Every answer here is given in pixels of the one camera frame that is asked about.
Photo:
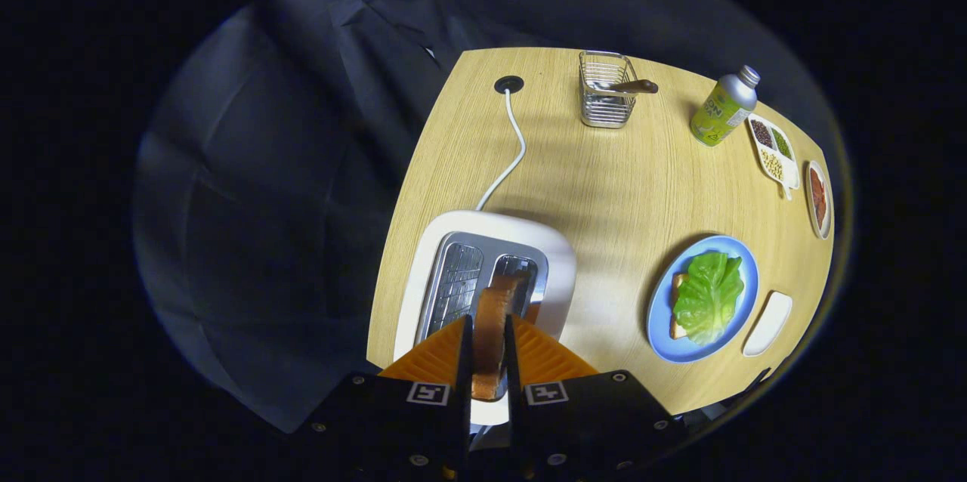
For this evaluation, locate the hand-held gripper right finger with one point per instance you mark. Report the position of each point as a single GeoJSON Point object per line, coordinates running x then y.
{"type": "Point", "coordinates": [589, 421]}

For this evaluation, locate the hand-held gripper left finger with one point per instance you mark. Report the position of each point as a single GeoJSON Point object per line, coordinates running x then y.
{"type": "Point", "coordinates": [400, 429]}

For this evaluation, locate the browned toast slice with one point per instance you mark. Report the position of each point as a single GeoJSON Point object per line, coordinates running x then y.
{"type": "Point", "coordinates": [491, 331]}

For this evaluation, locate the green lettuce leaf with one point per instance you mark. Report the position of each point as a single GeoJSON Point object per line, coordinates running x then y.
{"type": "Point", "coordinates": [710, 297]}

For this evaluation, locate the blue round plate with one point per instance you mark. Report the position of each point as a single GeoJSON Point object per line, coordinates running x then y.
{"type": "Point", "coordinates": [661, 316]}

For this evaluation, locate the white bread slice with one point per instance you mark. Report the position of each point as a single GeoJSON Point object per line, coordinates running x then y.
{"type": "Point", "coordinates": [678, 284]}

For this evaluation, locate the white square plate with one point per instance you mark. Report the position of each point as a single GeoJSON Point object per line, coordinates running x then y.
{"type": "Point", "coordinates": [767, 323]}

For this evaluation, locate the white toaster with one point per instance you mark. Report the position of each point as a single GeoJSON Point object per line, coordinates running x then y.
{"type": "Point", "coordinates": [491, 229]}

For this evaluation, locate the brown meat piece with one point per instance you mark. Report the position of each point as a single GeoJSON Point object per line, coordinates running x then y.
{"type": "Point", "coordinates": [817, 183]}
{"type": "Point", "coordinates": [820, 214]}

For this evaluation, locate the pale soybeans heap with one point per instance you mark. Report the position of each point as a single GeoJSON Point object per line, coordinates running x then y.
{"type": "Point", "coordinates": [772, 163]}

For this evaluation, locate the white divided dish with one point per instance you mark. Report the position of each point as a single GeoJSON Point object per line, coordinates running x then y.
{"type": "Point", "coordinates": [789, 176]}

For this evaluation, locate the dark red beans heap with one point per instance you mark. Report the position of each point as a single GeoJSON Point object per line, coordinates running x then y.
{"type": "Point", "coordinates": [761, 133]}

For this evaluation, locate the green label metal bottle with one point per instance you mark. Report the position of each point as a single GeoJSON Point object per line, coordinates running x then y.
{"type": "Point", "coordinates": [721, 112]}

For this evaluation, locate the white oval plate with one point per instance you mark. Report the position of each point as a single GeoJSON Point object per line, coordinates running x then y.
{"type": "Point", "coordinates": [808, 165]}

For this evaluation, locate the green beans heap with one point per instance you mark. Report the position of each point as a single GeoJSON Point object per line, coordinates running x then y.
{"type": "Point", "coordinates": [782, 143]}

